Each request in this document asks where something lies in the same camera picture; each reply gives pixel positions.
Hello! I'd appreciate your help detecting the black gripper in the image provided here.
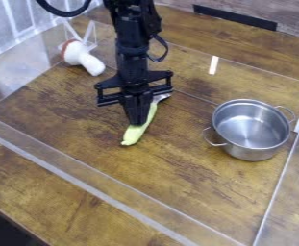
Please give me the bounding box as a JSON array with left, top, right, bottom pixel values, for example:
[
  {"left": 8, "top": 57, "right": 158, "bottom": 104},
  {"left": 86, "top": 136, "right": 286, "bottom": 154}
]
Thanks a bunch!
[{"left": 95, "top": 47, "right": 174, "bottom": 125}]

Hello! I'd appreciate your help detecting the green handled metal spoon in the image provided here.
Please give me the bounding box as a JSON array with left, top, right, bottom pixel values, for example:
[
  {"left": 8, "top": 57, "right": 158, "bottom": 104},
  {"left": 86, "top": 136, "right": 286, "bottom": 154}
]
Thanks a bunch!
[{"left": 119, "top": 92, "right": 174, "bottom": 147}]

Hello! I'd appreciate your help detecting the white mushroom toy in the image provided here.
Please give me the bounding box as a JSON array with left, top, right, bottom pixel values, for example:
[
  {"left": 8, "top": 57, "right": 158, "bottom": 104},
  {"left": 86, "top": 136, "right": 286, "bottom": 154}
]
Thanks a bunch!
[{"left": 60, "top": 39, "right": 106, "bottom": 76}]

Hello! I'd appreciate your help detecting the small steel pot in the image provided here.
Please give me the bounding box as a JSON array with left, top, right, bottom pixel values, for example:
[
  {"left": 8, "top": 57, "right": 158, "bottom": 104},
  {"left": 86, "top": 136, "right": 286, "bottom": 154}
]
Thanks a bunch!
[{"left": 203, "top": 99, "right": 296, "bottom": 161}]

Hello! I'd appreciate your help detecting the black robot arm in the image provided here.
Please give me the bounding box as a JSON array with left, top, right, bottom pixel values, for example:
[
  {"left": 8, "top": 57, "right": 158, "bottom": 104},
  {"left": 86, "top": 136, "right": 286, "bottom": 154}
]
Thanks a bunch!
[{"left": 95, "top": 0, "right": 174, "bottom": 125}]

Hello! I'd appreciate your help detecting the black strip on table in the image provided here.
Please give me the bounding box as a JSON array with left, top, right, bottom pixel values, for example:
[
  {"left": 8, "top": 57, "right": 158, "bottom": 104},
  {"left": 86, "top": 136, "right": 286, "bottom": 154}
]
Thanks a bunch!
[{"left": 193, "top": 4, "right": 278, "bottom": 31}]

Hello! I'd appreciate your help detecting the clear acrylic triangle bracket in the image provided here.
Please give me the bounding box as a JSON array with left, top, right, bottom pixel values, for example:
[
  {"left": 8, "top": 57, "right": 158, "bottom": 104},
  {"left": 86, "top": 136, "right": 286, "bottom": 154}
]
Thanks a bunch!
[{"left": 56, "top": 19, "right": 98, "bottom": 57}]

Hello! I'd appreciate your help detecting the black cable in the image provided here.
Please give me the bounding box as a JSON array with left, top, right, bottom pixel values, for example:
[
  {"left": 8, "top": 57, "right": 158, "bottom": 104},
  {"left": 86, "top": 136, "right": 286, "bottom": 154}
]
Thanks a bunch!
[{"left": 35, "top": 0, "right": 95, "bottom": 18}]

